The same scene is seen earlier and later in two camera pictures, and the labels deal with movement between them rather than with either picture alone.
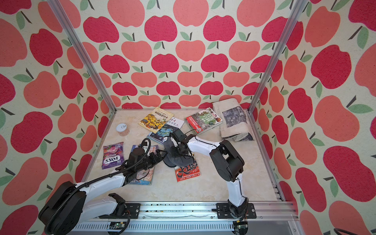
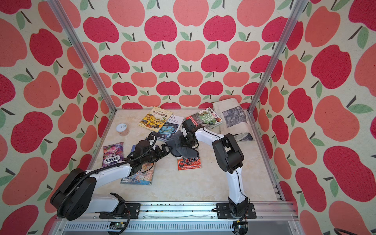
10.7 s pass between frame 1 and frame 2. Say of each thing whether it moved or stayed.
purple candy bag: stayed
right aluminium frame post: stayed
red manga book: moved
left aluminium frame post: stayed
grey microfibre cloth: moved
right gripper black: moved
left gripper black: stayed
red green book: stayed
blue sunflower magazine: stayed
